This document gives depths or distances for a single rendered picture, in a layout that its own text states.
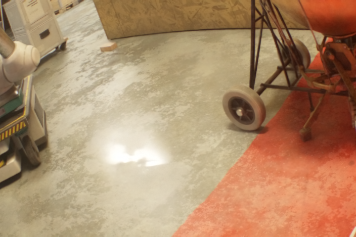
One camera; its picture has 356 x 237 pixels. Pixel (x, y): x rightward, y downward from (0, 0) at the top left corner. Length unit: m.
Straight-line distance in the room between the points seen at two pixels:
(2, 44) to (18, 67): 0.18
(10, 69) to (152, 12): 1.75
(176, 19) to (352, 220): 2.52
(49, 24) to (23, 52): 2.49
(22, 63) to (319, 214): 1.55
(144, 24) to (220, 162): 2.15
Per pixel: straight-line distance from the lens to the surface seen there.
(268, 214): 1.38
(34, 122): 2.41
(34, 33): 4.48
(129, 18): 3.76
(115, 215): 1.66
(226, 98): 1.79
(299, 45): 2.09
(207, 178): 1.64
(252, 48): 1.76
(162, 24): 3.51
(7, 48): 2.04
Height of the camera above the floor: 0.95
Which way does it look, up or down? 26 degrees down
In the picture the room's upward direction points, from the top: 22 degrees counter-clockwise
